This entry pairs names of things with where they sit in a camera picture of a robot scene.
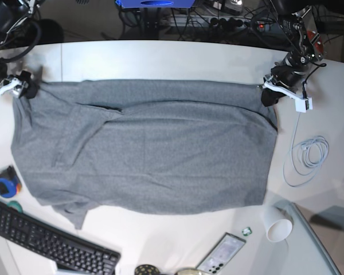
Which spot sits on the black computer keyboard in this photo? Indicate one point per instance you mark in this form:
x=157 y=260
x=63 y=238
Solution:
x=65 y=249

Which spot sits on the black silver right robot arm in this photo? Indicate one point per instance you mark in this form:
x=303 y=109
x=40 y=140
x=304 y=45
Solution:
x=12 y=15

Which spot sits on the glass side table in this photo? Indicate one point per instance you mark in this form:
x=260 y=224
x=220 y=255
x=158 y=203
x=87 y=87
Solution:
x=315 y=245

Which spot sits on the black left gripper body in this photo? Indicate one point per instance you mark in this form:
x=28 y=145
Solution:
x=277 y=77

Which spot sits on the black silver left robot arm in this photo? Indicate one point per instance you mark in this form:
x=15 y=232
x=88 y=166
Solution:
x=289 y=77

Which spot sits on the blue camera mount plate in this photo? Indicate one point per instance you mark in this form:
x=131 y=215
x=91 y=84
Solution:
x=155 y=3

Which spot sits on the small green white packet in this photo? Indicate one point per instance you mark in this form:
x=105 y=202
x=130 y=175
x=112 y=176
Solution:
x=246 y=231

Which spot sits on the black dotted round lid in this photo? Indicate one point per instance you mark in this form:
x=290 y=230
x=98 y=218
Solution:
x=147 y=270

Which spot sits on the smartphone with clear case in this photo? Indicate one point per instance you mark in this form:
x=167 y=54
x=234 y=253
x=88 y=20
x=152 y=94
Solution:
x=224 y=250

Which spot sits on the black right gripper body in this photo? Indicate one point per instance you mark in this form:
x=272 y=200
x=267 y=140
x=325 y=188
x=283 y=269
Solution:
x=31 y=84

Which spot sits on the grey t-shirt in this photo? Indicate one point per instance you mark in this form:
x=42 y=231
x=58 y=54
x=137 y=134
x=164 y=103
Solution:
x=150 y=146

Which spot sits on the black power strip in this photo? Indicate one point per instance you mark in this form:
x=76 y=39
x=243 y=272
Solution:
x=230 y=24

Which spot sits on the green tape roll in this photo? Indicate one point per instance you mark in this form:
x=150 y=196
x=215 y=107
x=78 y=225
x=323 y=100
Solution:
x=16 y=206

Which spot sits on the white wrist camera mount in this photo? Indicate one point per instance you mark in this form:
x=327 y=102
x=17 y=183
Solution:
x=13 y=85
x=302 y=103

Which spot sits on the olive round container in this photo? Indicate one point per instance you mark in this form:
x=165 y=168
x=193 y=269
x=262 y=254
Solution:
x=188 y=271

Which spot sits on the blue black tape measure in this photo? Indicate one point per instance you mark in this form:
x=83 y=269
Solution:
x=10 y=184

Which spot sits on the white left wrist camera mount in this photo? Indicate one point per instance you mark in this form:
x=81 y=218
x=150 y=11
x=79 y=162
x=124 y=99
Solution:
x=302 y=103

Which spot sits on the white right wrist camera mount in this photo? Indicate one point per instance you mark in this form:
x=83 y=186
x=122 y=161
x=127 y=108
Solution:
x=13 y=85

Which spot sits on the white paper cup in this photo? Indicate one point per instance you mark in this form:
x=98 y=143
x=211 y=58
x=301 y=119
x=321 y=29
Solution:
x=277 y=226

